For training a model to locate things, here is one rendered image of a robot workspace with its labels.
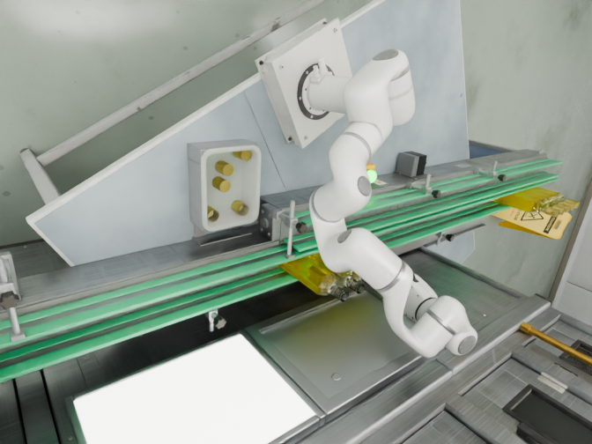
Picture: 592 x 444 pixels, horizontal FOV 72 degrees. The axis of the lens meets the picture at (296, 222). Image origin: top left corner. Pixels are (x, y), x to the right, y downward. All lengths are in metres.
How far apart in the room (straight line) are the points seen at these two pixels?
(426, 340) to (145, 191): 0.76
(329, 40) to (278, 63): 0.19
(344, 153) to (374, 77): 0.18
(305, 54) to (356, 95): 0.33
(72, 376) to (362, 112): 0.89
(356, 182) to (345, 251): 0.14
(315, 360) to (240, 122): 0.66
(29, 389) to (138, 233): 0.42
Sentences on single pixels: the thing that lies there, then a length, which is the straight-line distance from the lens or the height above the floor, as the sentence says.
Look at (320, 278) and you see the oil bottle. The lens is 1.10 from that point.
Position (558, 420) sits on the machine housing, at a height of 1.60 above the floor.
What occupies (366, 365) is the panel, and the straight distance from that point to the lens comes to 1.08.
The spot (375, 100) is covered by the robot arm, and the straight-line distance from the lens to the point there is 0.90.
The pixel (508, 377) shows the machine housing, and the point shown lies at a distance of 1.26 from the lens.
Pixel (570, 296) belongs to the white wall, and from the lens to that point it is 7.46.
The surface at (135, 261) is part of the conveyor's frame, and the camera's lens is 1.11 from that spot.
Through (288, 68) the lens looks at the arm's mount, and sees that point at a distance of 1.15.
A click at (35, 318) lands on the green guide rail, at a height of 0.91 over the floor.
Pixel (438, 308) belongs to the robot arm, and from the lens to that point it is 0.95.
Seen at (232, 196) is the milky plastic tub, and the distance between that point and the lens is 1.20.
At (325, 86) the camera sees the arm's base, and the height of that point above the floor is 0.90.
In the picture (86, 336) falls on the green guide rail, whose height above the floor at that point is 0.91.
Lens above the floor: 1.75
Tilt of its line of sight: 46 degrees down
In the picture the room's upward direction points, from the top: 120 degrees clockwise
